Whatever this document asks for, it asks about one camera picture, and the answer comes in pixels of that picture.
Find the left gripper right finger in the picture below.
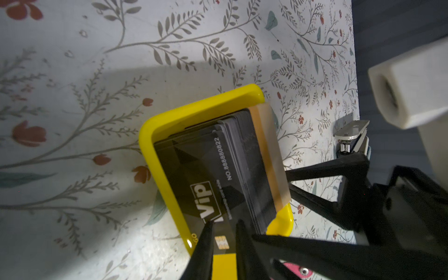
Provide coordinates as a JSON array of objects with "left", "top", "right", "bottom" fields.
[{"left": 236, "top": 220, "right": 270, "bottom": 280}]

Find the floral table mat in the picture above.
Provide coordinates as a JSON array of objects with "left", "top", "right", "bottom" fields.
[{"left": 1, "top": 1, "right": 359, "bottom": 280}]

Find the yellow plastic card tray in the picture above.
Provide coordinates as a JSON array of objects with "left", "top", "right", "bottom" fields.
[{"left": 139, "top": 84, "right": 293, "bottom": 280}]

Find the beige stapler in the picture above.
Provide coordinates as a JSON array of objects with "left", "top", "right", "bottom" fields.
[{"left": 334, "top": 120, "right": 371, "bottom": 159}]

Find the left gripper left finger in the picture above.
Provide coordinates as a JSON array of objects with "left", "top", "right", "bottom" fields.
[{"left": 180, "top": 222, "right": 214, "bottom": 280}]

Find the stack of cards in tray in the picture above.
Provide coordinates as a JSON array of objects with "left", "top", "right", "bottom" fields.
[{"left": 215, "top": 103, "right": 291, "bottom": 234}]

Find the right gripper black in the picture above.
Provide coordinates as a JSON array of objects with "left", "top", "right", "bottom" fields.
[{"left": 252, "top": 153, "right": 448, "bottom": 280}]

